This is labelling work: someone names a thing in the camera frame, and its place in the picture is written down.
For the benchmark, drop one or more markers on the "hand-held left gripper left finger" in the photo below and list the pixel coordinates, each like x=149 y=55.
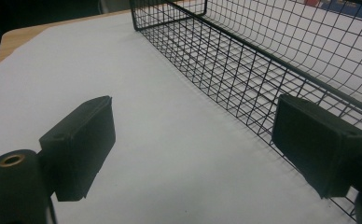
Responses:
x=76 y=149

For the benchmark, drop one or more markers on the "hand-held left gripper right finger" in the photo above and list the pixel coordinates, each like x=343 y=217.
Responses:
x=313 y=143

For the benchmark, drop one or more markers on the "white table cover sheet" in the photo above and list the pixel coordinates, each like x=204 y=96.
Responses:
x=157 y=130

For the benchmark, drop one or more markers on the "dark blue packet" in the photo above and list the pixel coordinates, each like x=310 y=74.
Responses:
x=350 y=6

